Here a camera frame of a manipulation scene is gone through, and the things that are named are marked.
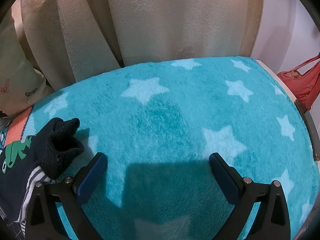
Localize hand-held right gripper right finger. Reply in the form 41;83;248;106
209;152;290;240

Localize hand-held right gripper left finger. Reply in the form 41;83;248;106
25;152;108;240

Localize navy pants with green print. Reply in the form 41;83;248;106
0;117;85;224

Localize turquoise star blanket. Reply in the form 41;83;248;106
26;57;319;240

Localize red bag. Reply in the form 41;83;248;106
276;54;320;110

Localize beige butterfly print pillow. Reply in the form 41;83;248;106
0;12;54;117

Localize beige curtain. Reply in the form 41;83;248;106
15;0;265;90

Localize white bed frame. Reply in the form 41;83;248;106
255;59;320;162

